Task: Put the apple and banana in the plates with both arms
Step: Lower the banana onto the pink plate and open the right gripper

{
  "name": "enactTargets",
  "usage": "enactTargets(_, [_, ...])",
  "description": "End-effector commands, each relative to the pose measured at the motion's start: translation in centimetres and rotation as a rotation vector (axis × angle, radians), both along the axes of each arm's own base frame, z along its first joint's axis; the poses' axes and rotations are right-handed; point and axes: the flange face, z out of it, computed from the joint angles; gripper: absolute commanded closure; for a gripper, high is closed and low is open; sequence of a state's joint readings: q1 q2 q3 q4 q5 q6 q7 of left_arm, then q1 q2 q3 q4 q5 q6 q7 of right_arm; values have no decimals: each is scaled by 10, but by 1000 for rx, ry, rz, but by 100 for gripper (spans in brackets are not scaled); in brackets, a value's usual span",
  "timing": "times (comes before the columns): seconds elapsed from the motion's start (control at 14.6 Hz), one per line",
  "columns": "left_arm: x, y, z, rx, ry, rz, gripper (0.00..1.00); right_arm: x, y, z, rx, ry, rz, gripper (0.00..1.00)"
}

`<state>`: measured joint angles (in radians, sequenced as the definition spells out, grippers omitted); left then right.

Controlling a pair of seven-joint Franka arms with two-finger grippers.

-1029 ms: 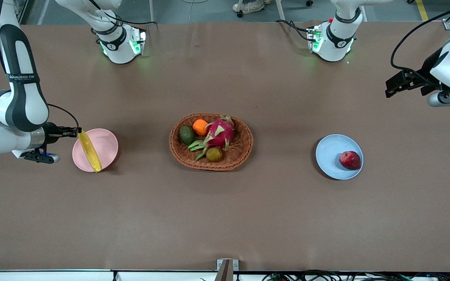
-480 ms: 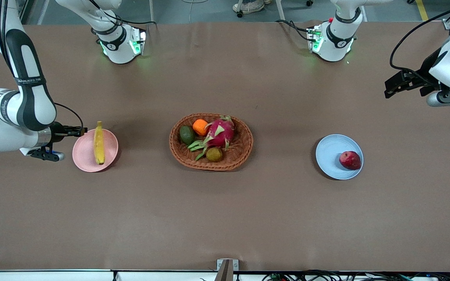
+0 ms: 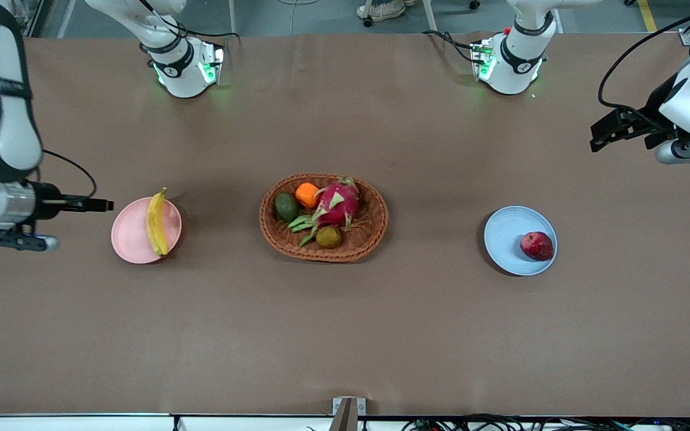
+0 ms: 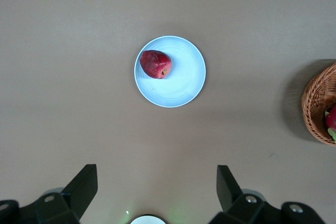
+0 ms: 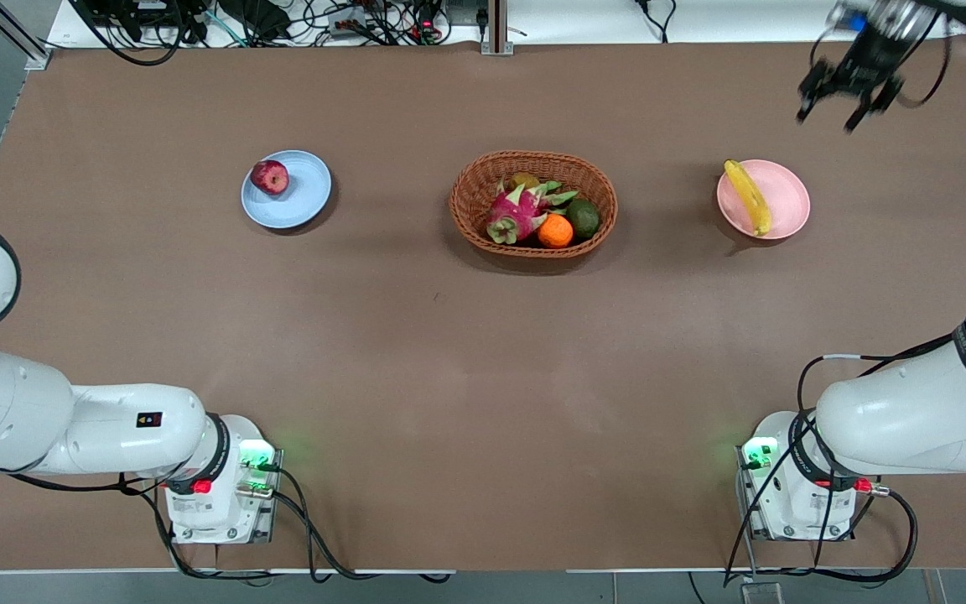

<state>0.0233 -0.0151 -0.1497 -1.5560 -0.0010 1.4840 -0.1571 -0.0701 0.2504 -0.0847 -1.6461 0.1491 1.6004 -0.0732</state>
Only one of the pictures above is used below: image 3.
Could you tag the pink plate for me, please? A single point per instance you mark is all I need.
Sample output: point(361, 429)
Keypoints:
point(129, 233)

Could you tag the yellow banana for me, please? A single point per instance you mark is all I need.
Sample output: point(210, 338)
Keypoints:
point(156, 224)

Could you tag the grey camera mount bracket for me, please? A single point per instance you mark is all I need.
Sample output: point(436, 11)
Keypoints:
point(348, 416)

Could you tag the green avocado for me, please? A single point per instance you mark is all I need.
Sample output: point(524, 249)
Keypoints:
point(286, 207)

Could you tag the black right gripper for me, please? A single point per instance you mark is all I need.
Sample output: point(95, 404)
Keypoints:
point(46, 198)

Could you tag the pink dragon fruit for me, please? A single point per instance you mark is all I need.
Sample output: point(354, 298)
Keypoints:
point(339, 206)

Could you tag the light blue plate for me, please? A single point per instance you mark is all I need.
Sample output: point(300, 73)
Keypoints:
point(504, 236)

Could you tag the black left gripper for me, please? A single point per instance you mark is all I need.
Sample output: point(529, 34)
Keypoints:
point(656, 102)

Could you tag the orange fruit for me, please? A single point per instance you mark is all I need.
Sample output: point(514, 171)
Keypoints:
point(306, 194)

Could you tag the brown wicker basket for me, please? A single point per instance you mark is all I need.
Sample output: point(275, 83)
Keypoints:
point(363, 239)

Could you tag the grey metal stand leg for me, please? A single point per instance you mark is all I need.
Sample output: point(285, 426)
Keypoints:
point(429, 17)
point(233, 18)

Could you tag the brown kiwi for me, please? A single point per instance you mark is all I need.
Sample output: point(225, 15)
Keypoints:
point(329, 237)

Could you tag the dark red apple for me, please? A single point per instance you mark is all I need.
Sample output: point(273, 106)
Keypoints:
point(536, 246)

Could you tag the white sneaker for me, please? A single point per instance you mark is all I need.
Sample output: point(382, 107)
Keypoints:
point(384, 12)

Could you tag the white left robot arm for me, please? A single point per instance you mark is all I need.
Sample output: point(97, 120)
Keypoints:
point(516, 72)

